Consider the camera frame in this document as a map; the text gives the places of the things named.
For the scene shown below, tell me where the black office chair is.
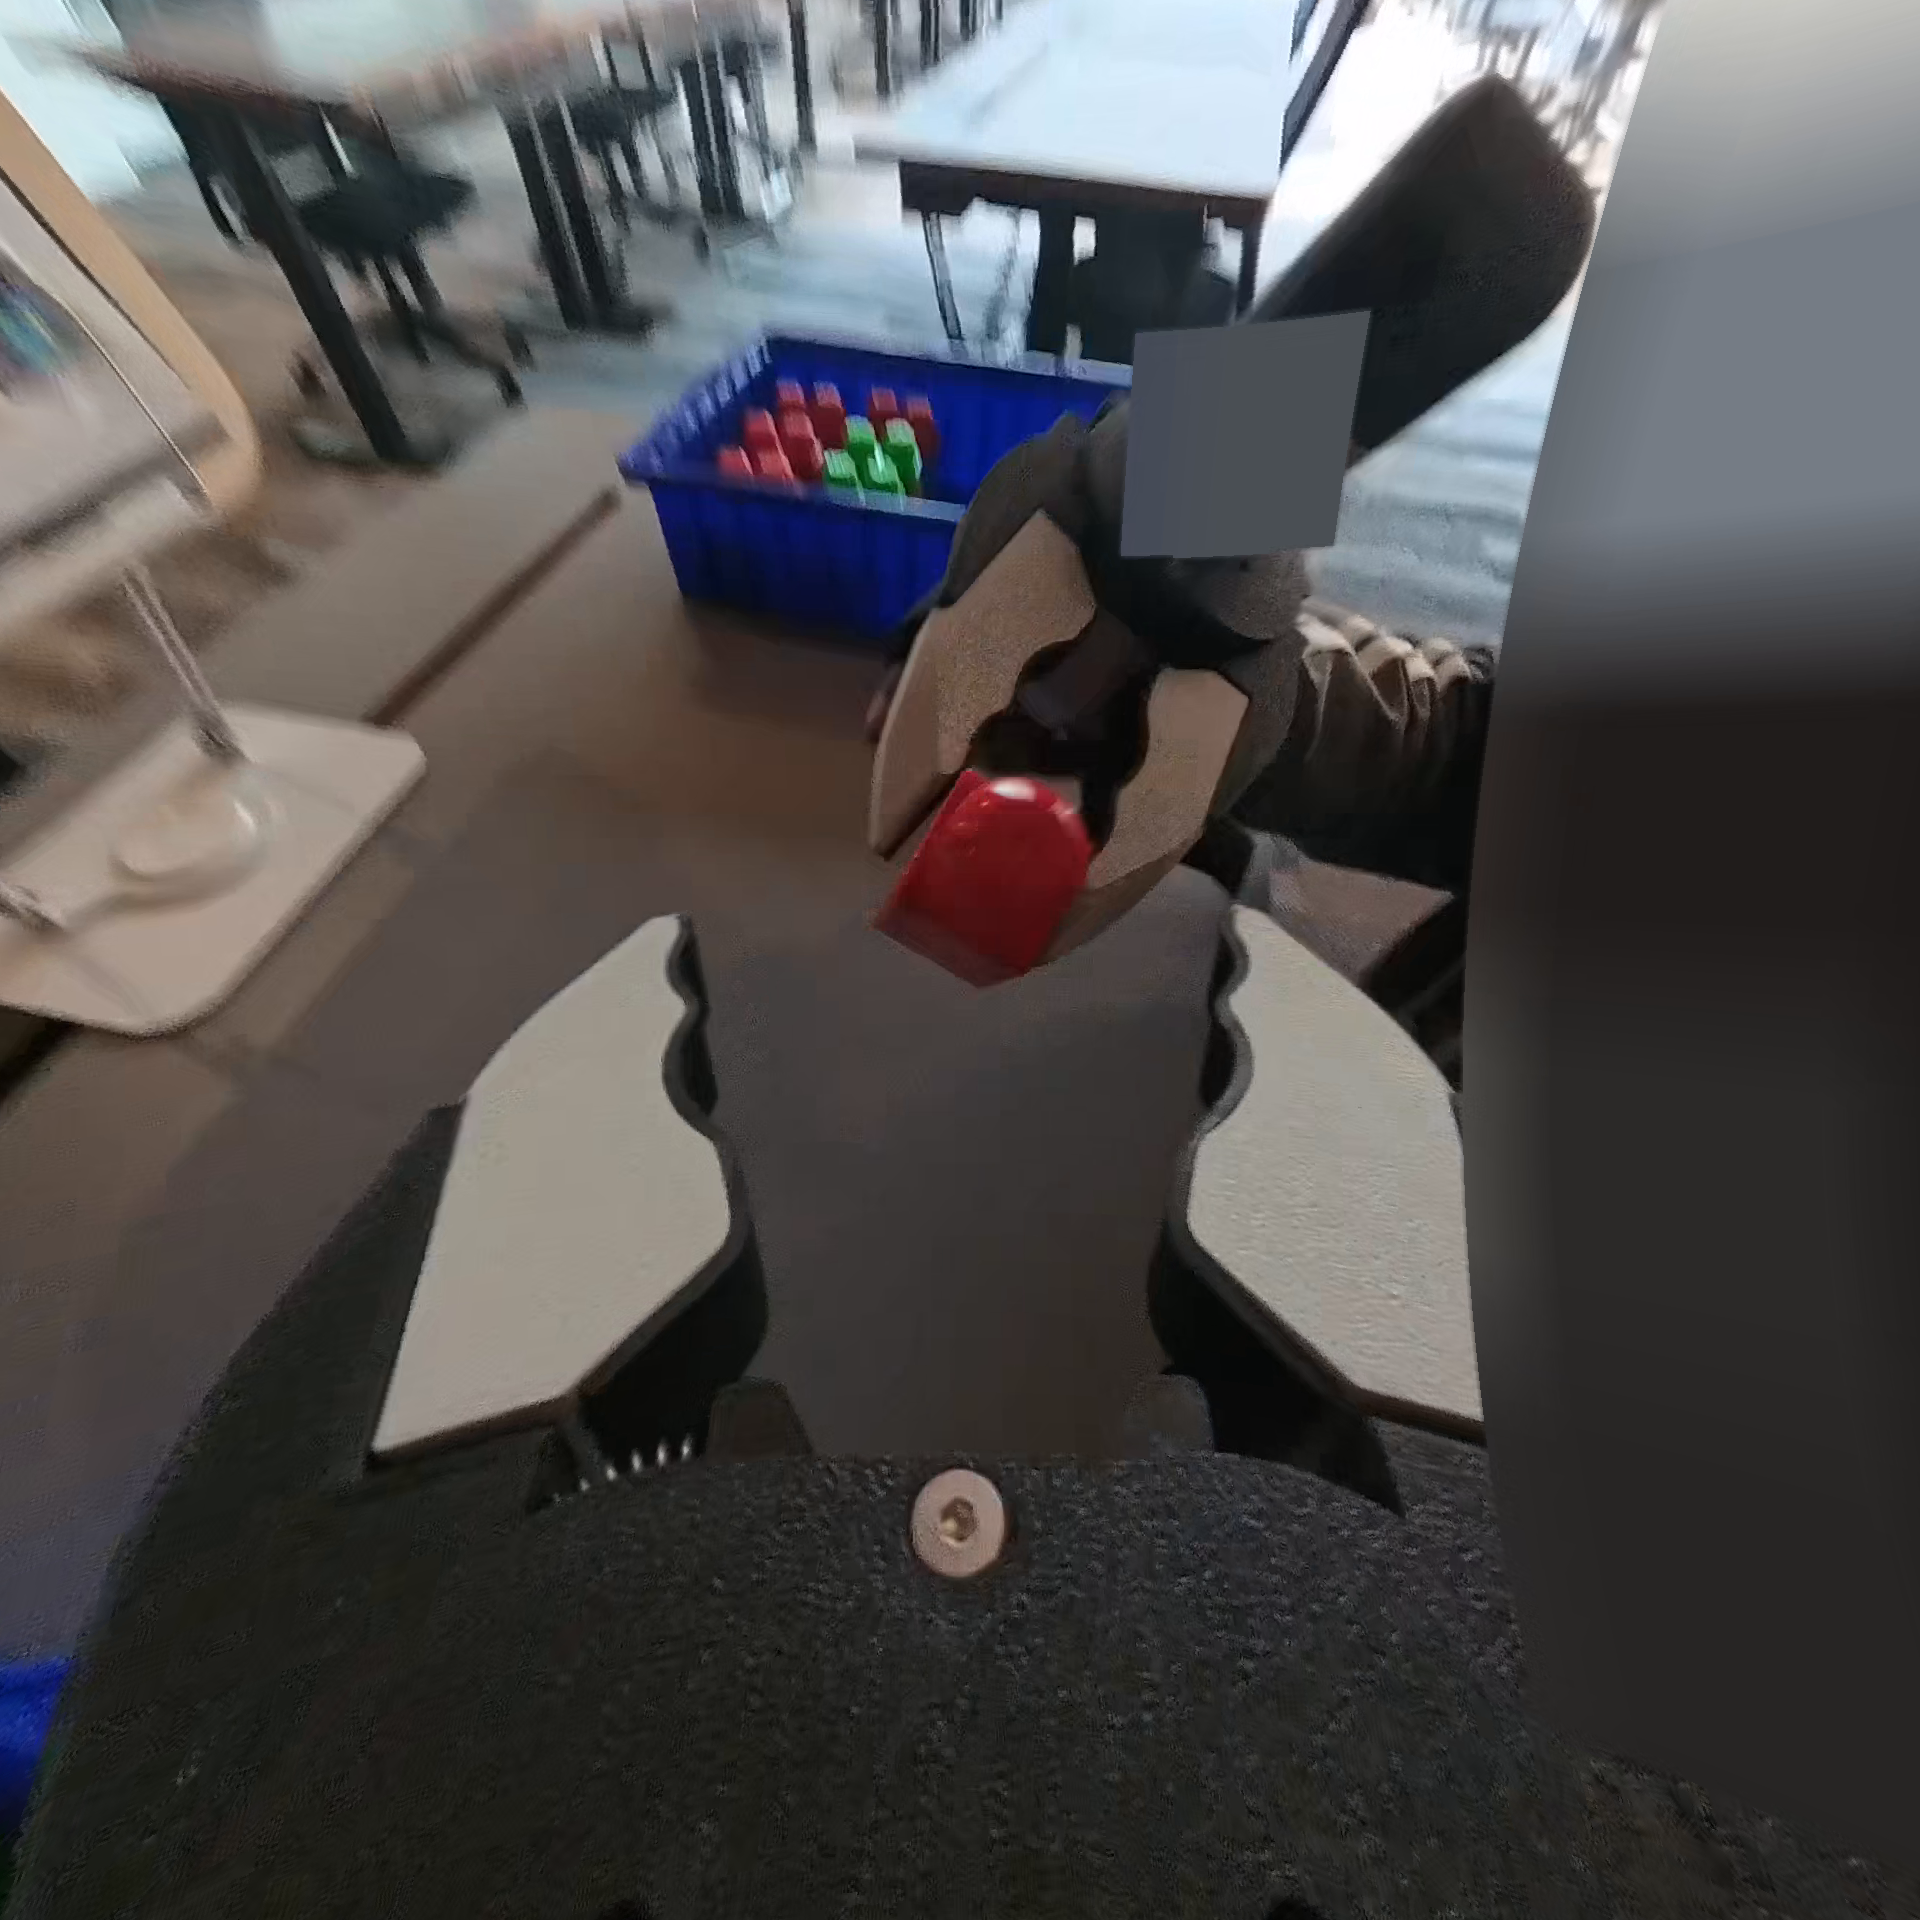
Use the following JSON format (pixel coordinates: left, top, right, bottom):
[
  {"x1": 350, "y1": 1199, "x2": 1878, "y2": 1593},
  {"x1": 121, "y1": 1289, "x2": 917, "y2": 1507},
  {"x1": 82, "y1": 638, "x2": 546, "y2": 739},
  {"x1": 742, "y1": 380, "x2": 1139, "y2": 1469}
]
[{"x1": 293, "y1": 127, "x2": 530, "y2": 411}]

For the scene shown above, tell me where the black chair back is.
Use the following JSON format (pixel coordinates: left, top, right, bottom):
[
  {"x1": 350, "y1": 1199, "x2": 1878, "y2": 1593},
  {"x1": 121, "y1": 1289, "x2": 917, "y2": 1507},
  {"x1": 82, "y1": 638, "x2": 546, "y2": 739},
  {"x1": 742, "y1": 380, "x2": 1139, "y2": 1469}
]
[{"x1": 1252, "y1": 74, "x2": 1595, "y2": 471}]

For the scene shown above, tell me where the cluster of red blocks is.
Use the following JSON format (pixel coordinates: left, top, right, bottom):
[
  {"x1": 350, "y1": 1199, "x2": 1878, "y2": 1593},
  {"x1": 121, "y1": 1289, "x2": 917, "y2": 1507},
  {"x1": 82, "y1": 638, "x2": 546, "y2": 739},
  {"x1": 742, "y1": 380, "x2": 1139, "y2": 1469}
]
[{"x1": 715, "y1": 378, "x2": 945, "y2": 489}]

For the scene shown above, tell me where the white table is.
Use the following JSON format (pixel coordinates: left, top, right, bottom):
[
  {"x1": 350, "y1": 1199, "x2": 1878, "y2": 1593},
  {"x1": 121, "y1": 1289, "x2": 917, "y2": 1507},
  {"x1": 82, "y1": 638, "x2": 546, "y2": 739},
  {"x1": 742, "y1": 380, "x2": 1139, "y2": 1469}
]
[{"x1": 852, "y1": 0, "x2": 1329, "y2": 362}]

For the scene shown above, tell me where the blue plastic bin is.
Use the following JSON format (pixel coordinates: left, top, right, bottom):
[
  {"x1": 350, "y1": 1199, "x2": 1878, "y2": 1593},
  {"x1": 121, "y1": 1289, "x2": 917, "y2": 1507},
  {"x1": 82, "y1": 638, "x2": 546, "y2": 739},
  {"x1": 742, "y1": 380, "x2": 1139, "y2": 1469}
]
[{"x1": 616, "y1": 333, "x2": 1135, "y2": 650}]

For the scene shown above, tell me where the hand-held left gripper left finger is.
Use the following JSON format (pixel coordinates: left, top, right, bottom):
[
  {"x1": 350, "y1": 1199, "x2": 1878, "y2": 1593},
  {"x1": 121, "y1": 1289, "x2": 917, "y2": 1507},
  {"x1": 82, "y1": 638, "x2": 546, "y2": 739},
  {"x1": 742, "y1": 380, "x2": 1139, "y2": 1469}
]
[{"x1": 368, "y1": 912, "x2": 769, "y2": 1466}]

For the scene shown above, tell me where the white framed monitor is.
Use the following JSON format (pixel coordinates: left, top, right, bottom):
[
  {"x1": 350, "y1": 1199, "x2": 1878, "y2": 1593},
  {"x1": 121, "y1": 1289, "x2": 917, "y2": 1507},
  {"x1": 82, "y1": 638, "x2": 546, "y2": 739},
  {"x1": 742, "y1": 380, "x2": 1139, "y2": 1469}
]
[{"x1": 0, "y1": 86, "x2": 266, "y2": 633}]

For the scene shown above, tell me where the red mega block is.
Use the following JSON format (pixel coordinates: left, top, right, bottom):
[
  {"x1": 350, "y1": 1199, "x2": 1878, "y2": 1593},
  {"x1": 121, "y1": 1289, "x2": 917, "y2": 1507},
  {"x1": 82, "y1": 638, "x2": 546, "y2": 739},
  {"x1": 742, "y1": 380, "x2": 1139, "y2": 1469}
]
[{"x1": 874, "y1": 771, "x2": 1096, "y2": 988}]

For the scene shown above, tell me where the wooden table with black legs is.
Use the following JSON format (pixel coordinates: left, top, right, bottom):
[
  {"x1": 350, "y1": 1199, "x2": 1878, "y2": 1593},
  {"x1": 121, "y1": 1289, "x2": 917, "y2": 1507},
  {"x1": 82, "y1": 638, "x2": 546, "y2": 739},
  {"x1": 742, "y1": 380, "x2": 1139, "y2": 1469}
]
[{"x1": 82, "y1": 0, "x2": 818, "y2": 467}]

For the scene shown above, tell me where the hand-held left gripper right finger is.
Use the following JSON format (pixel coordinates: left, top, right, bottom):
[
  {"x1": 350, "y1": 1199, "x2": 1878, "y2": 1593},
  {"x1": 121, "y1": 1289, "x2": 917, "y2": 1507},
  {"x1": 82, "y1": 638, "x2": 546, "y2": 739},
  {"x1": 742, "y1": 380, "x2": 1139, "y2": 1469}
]
[{"x1": 1151, "y1": 905, "x2": 1487, "y2": 1445}]

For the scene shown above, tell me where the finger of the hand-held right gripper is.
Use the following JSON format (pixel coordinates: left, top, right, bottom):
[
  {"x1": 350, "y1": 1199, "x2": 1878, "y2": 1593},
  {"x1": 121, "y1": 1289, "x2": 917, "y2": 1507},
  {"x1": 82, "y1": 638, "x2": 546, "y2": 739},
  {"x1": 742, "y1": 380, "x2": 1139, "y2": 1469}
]
[
  {"x1": 869, "y1": 516, "x2": 1106, "y2": 867},
  {"x1": 1078, "y1": 660, "x2": 1256, "y2": 941}
]

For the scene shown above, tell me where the blue object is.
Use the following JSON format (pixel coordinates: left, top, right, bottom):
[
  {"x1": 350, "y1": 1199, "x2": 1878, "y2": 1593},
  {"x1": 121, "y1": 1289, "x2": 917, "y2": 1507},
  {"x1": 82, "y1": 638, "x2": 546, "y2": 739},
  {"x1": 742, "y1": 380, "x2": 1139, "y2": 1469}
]
[{"x1": 0, "y1": 1654, "x2": 74, "y2": 1853}]

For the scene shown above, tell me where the white monitor stand base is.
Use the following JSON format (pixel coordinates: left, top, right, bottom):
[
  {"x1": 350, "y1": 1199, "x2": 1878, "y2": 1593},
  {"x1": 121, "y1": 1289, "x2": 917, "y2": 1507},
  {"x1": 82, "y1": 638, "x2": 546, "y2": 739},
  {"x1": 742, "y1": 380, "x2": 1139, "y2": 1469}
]
[{"x1": 0, "y1": 570, "x2": 431, "y2": 1039}]

